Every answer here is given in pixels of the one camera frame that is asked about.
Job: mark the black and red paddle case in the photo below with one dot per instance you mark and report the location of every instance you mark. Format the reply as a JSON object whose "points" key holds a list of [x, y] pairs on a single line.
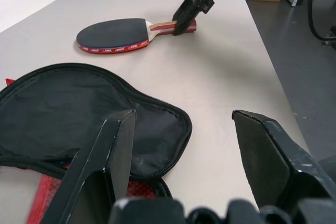
{"points": [[65, 119]]}

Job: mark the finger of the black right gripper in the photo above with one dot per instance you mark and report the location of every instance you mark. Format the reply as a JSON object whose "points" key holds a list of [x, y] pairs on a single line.
{"points": [[182, 16], [194, 15]]}

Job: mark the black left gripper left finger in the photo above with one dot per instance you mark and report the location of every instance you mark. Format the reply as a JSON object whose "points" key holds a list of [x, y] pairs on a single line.
{"points": [[105, 161]]}

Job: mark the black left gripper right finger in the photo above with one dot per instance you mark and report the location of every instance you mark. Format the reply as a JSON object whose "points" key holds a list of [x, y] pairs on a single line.
{"points": [[270, 161]]}

